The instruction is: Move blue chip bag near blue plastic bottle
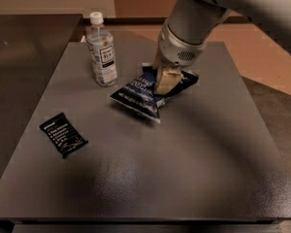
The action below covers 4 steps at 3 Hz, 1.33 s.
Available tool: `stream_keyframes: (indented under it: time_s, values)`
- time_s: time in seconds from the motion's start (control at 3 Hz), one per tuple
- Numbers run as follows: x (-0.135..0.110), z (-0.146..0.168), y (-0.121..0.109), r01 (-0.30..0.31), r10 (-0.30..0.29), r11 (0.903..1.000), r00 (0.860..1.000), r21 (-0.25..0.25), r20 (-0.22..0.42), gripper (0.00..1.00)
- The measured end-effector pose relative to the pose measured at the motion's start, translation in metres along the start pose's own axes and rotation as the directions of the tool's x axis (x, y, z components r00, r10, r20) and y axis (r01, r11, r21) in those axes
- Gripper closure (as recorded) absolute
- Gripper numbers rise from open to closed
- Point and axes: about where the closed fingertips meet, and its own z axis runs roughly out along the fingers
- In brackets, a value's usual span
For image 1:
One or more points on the blue chip bag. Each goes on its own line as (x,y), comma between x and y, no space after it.
(138,95)

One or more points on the clear plastic water bottle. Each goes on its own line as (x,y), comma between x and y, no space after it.
(101,49)

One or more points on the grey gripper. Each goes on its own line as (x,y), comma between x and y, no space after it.
(177,52)

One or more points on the black snack bar wrapper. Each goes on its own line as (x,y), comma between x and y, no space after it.
(63,134)

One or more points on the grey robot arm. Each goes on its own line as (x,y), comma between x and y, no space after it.
(183,36)

